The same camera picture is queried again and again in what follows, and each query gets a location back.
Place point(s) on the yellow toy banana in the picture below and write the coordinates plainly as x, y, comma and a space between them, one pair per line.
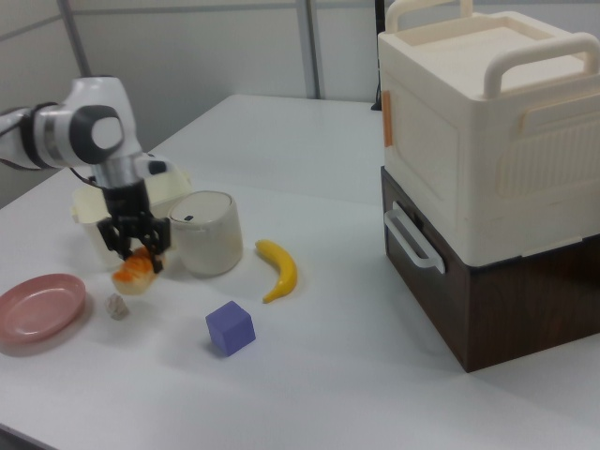
283, 267

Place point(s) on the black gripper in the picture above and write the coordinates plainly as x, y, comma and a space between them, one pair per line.
125, 201

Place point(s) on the white open plastic container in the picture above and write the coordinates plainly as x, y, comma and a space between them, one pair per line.
89, 211

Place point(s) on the pink round plate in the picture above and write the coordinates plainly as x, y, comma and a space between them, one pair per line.
40, 307

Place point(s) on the orange topped bread piece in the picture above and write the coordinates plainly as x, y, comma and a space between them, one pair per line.
133, 276

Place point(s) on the beige lidded trash can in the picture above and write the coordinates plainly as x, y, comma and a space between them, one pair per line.
208, 239

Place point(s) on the small white garlic bulb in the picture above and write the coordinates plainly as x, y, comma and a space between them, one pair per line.
117, 307

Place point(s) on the orange tape strip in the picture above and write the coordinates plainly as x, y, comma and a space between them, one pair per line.
388, 119

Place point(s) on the purple foam cube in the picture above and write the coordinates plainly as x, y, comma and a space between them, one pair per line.
229, 330

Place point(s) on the dark brown wooden box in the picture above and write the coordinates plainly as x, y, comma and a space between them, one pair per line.
515, 309

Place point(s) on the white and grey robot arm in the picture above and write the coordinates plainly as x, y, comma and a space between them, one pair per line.
94, 129

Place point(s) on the black camera stand pole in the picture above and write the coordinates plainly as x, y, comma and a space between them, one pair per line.
379, 51

